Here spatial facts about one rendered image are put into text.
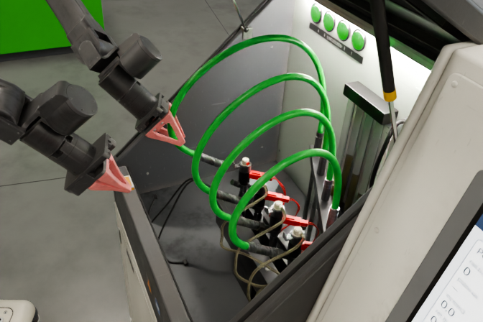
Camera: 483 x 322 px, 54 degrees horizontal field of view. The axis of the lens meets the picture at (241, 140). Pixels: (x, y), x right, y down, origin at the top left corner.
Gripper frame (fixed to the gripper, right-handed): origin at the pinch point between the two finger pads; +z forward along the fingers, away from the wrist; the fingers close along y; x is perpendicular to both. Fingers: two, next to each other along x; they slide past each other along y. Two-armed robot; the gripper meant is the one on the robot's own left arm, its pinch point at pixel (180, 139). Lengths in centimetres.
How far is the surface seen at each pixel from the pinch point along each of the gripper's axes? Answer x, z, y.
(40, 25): 98, -61, 313
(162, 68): 52, 30, 300
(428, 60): -46, 18, -12
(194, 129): 5.7, 11.4, 37.6
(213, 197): -0.1, 8.4, -14.7
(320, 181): -14.3, 31.0, 2.5
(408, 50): -45.2, 16.1, -6.6
